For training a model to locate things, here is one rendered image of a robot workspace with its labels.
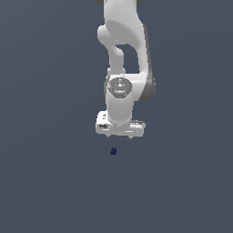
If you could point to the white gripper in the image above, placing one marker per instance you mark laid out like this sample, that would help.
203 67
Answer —
119 128

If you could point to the small dark blue cube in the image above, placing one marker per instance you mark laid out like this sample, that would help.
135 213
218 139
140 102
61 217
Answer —
113 151

